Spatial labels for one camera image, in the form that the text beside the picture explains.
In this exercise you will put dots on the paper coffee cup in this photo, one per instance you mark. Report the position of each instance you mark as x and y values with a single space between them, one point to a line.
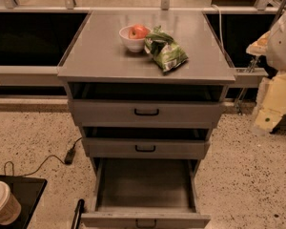
10 208

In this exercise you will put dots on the grey middle drawer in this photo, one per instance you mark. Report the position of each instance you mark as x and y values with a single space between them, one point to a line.
168 143

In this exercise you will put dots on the grey top drawer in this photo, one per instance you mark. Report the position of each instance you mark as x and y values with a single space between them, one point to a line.
143 110

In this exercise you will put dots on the red apple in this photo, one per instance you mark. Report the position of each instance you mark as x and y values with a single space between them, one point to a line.
138 32

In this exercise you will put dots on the black side table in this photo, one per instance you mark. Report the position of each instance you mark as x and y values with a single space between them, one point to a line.
28 191

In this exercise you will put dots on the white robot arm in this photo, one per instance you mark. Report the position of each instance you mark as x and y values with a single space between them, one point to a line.
271 96

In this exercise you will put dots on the white bowl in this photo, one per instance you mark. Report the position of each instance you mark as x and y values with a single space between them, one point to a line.
133 45

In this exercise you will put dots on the grey bottom drawer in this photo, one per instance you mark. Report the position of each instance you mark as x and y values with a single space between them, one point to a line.
145 194

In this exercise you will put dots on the green chip bag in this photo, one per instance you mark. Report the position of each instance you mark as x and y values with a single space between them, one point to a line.
164 50

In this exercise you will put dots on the grey drawer cabinet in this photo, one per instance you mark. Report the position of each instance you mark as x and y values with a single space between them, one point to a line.
99 63

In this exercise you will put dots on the black handle bar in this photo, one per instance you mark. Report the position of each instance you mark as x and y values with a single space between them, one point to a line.
79 209

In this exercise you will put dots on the grey drawer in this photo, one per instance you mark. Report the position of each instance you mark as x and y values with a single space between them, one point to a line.
145 194
168 143
143 110

